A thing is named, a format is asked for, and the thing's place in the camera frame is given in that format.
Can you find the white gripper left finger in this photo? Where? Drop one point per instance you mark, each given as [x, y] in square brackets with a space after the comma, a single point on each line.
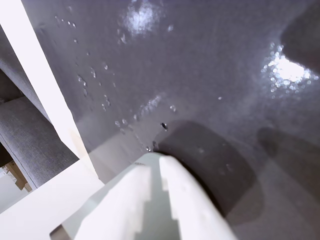
[125, 195]

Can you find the grey fabric sofa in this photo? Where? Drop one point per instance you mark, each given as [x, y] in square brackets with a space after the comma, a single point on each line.
[27, 135]

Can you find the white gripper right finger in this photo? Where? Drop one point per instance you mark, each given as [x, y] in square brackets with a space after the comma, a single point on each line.
[190, 205]

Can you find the brown cardboard box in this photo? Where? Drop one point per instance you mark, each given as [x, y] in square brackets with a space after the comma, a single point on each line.
[17, 176]

